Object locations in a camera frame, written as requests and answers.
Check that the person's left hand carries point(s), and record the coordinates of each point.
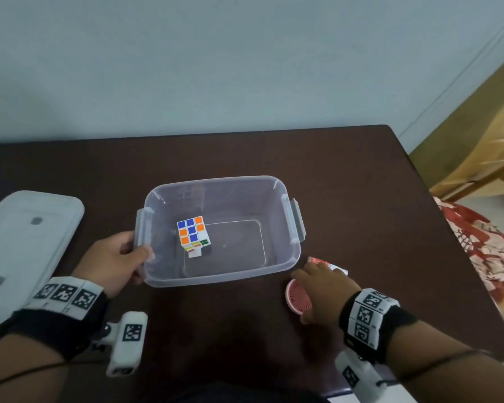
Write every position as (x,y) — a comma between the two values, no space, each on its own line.
(103,264)

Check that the red patterned cloth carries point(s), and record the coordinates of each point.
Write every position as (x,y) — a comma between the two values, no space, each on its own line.
(483,243)

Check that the white wrist camera with marker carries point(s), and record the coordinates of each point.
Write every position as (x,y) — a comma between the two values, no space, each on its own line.
(128,344)
(357,377)

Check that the person's right fingers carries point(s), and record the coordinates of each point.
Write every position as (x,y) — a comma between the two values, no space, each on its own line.
(308,273)

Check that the red and white packet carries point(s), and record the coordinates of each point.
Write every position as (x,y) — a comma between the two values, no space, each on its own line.
(338,269)

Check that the multicolour puzzle cube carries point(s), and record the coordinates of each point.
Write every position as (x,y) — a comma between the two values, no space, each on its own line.
(192,233)

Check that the person's right forearm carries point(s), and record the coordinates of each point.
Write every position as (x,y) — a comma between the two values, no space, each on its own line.
(453,373)

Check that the clear plastic storage container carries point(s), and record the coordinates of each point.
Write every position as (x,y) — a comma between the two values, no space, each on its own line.
(235,197)

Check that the person's left thumb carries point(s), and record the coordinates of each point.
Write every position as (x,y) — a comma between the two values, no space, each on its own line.
(142,254)

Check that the person's left forearm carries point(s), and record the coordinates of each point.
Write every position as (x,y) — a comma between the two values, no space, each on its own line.
(21,373)

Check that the pink handheld fan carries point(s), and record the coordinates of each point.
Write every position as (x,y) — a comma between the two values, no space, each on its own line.
(296,297)

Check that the wooden furniture frame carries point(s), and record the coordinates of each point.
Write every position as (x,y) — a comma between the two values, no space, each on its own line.
(483,142)

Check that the black wristband with marker tags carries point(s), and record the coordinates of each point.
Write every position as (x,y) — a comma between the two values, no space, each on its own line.
(63,306)
(371,318)

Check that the person's right hand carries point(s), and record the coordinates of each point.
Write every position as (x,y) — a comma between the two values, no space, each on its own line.
(329,293)

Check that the person's dark clothing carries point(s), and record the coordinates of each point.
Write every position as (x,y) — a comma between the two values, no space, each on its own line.
(252,394)

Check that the translucent white container lid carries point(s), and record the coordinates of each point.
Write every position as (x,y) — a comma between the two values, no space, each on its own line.
(23,243)

